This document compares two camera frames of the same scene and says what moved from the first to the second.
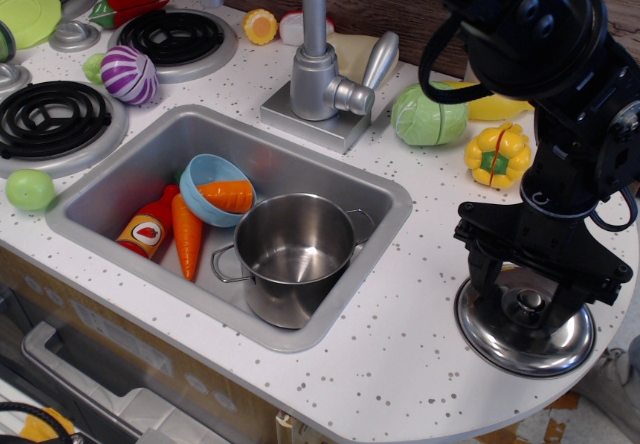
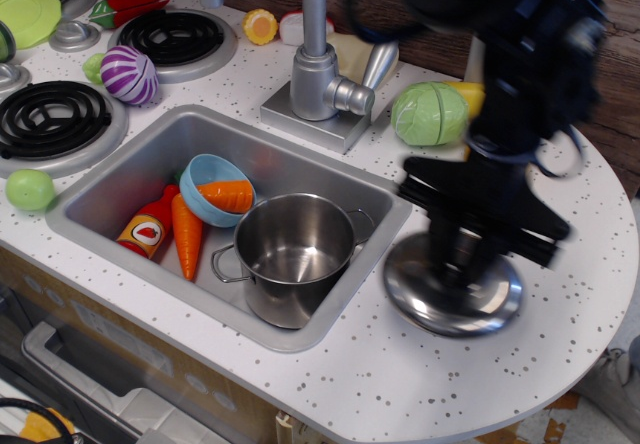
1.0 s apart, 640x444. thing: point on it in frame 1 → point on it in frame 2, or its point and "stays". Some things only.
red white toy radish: [291, 27] stays
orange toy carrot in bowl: [235, 196] stays
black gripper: [566, 250] → [484, 191]
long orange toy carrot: [188, 229] stays
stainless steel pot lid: [510, 332] → [433, 299]
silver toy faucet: [317, 103] stays
